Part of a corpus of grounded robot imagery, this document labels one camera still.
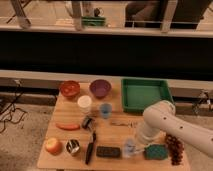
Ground light blue towel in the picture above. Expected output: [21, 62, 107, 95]
[122, 138, 144, 158]

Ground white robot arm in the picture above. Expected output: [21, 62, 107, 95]
[135, 100, 213, 158]

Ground purple bowl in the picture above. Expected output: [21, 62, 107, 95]
[89, 79, 111, 98]

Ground blue plastic cup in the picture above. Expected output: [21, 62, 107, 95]
[100, 103, 112, 119]

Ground white plastic cup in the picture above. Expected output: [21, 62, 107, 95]
[77, 95, 92, 114]

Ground green plastic tray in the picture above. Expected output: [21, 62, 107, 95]
[121, 79, 173, 113]

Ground red bowl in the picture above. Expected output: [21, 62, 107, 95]
[59, 80, 80, 98]

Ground tipped metal can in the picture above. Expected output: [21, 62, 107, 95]
[81, 116, 95, 131]

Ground metal fork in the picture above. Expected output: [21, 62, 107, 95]
[110, 121, 137, 128]

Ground orange carrot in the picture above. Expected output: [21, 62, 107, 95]
[55, 123, 80, 131]

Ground black sponge block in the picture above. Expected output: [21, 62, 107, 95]
[96, 146, 121, 158]

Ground green box in background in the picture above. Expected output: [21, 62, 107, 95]
[82, 17, 106, 26]

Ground upright metal can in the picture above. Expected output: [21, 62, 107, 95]
[66, 139, 80, 156]

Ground green sponge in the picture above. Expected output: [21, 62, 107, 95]
[144, 144, 168, 160]

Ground red yellow apple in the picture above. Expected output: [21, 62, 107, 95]
[45, 138, 62, 155]

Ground seated person in background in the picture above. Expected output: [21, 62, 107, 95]
[125, 0, 161, 28]

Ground bunch of dark grapes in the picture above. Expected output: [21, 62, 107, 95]
[165, 134, 184, 165]

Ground black handled knife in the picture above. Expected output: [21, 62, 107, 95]
[85, 132, 96, 165]

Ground black cables on floor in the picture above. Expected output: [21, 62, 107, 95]
[0, 79, 28, 134]

